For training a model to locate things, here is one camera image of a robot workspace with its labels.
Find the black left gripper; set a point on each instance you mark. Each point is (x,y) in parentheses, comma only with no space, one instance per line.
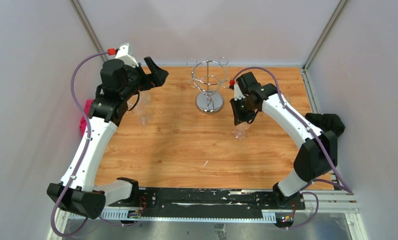
(159,74)

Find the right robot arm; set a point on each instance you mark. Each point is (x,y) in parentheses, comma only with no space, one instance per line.
(317,147)

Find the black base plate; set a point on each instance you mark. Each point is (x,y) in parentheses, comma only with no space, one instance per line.
(210,203)

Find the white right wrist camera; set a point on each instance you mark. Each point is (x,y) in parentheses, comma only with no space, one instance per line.
(238,95)

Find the black cloth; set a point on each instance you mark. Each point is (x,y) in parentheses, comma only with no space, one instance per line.
(327,122)

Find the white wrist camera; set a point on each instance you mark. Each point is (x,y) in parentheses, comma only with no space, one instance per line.
(124,53)
(238,95)

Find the chrome wine glass rack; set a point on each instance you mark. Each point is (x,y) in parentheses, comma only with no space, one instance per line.
(208,76)

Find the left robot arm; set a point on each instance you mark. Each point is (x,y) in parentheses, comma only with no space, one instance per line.
(76,192)

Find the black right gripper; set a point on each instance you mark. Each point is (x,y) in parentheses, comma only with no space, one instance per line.
(239,117)

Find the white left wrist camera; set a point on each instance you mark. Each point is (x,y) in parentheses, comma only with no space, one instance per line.
(124,53)

